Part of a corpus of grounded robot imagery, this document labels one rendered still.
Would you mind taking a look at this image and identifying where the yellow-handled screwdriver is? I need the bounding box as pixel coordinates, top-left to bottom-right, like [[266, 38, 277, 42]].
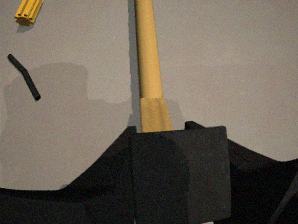
[[15, 0, 44, 27]]

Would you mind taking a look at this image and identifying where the long-handled scraper with wooden pole and dark square blade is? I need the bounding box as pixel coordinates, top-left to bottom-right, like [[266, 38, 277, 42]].
[[129, 0, 231, 224]]

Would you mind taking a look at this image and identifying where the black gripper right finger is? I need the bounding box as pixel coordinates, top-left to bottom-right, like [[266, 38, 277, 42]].
[[213, 139, 298, 224]]

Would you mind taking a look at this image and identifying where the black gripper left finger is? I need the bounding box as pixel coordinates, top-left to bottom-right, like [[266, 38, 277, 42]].
[[0, 127, 137, 224]]

